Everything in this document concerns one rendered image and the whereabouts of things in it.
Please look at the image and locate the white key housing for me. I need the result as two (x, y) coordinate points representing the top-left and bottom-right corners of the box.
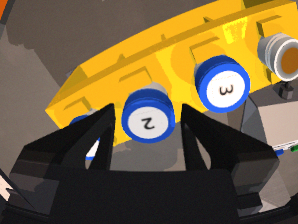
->
(240, 80), (298, 156)

